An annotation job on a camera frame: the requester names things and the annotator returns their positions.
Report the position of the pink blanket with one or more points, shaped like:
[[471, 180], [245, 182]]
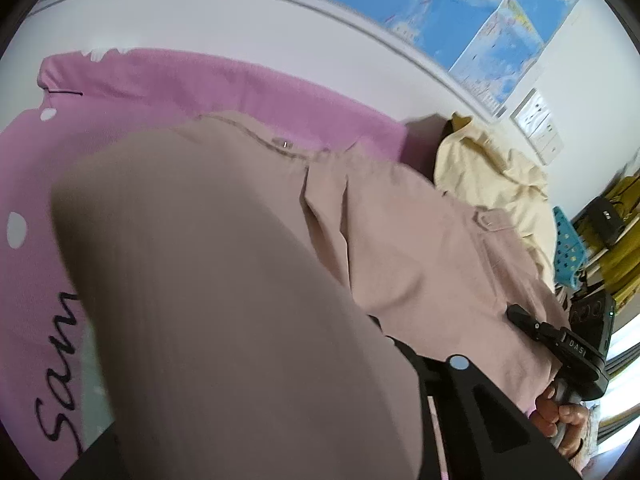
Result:
[[150, 90]]

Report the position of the bright window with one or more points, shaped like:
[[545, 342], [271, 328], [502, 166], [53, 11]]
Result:
[[622, 385]]

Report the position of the large colourful wall map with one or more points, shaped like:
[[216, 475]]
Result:
[[450, 10]]

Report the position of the white wall socket panel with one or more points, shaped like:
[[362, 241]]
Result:
[[537, 122]]

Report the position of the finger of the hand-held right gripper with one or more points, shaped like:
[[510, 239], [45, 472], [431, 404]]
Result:
[[532, 327]]

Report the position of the pale yellow garment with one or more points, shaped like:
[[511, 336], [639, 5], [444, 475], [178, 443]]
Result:
[[490, 180]]

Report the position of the mustard yellow cloth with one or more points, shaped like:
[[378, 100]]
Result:
[[625, 260]]

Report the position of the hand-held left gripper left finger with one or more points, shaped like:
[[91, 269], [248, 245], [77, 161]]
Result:
[[95, 465]]

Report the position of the small wall map poster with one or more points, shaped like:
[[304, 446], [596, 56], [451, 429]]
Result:
[[495, 60]]

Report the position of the black box device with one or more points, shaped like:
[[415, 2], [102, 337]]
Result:
[[602, 220]]

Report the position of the dusty pink shirt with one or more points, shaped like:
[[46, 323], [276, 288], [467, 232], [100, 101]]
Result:
[[225, 310]]

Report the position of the blue polka dot fabric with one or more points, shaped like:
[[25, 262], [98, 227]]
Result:
[[567, 245]]

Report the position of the person's right hand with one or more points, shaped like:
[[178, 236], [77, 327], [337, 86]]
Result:
[[575, 425]]

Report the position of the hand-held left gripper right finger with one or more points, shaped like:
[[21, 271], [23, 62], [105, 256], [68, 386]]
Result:
[[520, 455]]

